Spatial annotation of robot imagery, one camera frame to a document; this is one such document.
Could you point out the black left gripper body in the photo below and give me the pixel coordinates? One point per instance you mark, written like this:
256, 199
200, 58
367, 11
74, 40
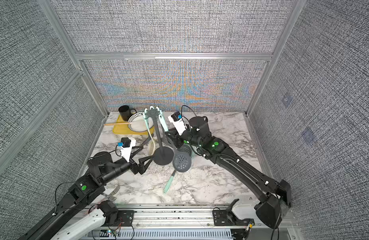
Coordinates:
133, 167

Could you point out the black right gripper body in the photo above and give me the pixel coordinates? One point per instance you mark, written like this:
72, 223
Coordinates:
177, 141

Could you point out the grey utensil rack stand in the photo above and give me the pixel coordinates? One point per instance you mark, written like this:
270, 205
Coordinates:
162, 155

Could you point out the grey skimmer back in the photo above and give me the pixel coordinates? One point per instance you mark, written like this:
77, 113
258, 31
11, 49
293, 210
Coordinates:
181, 160

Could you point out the cream skimmer mint handle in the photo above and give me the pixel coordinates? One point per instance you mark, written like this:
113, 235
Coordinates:
169, 182

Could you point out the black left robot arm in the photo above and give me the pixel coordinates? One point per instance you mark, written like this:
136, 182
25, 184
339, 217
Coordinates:
82, 192

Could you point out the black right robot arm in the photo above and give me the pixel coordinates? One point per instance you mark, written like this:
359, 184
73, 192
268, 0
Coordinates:
274, 196

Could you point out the white bowl black rim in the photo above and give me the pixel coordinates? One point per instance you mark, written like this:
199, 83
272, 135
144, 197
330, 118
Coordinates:
137, 123

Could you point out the metal fork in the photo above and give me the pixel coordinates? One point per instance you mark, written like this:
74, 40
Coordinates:
111, 197

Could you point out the yellow tray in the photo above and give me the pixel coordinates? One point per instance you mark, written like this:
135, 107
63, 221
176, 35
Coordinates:
124, 130

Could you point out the black mug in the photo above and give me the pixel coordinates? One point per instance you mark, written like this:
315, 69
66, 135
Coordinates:
126, 112

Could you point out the wooden handled white spatula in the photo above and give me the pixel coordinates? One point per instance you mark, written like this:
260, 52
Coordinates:
117, 123

